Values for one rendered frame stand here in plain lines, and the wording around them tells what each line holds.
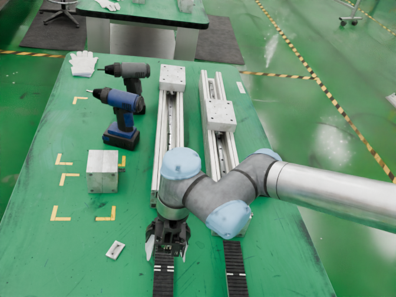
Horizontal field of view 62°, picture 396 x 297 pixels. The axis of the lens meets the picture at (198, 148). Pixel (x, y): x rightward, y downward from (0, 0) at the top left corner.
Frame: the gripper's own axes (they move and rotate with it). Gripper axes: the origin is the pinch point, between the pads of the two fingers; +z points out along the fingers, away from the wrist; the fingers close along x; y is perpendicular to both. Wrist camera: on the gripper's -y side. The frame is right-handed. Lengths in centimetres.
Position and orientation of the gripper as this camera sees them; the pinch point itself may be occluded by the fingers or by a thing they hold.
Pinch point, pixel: (165, 250)
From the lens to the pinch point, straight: 91.5
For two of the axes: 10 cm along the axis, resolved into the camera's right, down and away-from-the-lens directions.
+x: 9.9, 0.9, 1.3
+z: -1.5, 7.5, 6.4
